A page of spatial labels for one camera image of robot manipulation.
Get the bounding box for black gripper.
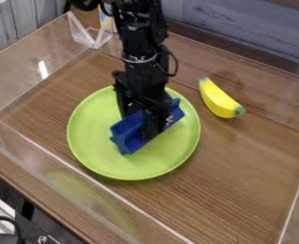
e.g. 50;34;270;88
114;60;172;140

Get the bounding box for blue block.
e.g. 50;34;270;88
111;98;186;154

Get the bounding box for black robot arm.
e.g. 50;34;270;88
68;0;179;139

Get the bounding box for green round plate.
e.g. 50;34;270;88
68;86;202;180

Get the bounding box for yellow toy banana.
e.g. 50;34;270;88
199;77;247;118

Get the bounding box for white yellow can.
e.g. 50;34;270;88
99;7;118;33

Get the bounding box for clear acrylic enclosure wall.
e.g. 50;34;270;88
0;13;192;244

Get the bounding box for black cable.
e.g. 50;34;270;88
0;214;30;244

